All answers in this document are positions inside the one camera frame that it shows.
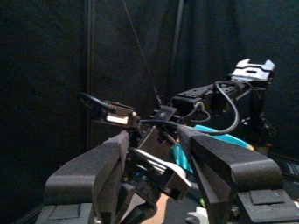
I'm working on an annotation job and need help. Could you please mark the thick black cable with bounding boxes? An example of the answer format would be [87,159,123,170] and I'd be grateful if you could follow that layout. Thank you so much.
[139,81,242,137]

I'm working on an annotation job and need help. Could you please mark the thin hanging wire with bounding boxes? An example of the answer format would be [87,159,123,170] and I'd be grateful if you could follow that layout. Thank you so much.
[122,0,165,107]

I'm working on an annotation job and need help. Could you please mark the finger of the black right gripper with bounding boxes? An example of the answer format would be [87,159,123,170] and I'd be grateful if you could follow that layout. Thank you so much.
[117,183,158,224]
[130,147,193,203]

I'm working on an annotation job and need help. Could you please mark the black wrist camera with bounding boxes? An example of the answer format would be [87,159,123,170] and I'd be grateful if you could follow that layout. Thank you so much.
[91,100,141,130]

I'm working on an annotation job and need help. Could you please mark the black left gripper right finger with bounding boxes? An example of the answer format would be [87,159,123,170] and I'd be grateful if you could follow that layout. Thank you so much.
[179,125,286,224]

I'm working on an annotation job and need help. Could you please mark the black frame pole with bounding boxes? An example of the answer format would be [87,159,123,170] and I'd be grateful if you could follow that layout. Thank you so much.
[86,0,97,143]
[166,0,186,99]

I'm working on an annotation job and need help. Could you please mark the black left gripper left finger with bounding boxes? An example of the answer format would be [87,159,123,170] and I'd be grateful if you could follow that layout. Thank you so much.
[42,130,133,224]

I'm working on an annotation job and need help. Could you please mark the teal plastic drawer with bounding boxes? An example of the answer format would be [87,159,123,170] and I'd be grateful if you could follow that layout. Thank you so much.
[171,124,256,176]

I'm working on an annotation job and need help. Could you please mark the white bowl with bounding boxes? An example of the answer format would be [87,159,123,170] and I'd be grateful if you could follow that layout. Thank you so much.
[185,206,212,224]

